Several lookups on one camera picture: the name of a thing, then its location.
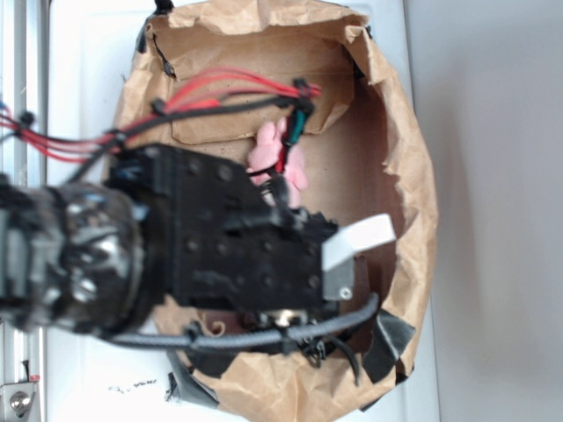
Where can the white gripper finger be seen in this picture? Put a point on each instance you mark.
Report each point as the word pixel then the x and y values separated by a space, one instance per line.
pixel 364 235

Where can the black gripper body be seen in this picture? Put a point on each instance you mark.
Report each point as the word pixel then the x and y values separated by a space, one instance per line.
pixel 210 239

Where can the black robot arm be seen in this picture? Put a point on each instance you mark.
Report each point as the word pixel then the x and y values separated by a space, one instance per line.
pixel 73 255

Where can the pink plush bunny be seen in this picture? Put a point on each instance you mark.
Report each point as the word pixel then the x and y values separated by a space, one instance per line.
pixel 266 154

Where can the brown paper bag bin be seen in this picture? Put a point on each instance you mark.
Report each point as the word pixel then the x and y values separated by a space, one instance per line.
pixel 365 155

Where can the silver corner bracket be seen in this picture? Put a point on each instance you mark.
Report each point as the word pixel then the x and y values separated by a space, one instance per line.
pixel 17 401

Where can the aluminium frame rail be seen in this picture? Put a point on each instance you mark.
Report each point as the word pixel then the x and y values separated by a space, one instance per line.
pixel 22 353

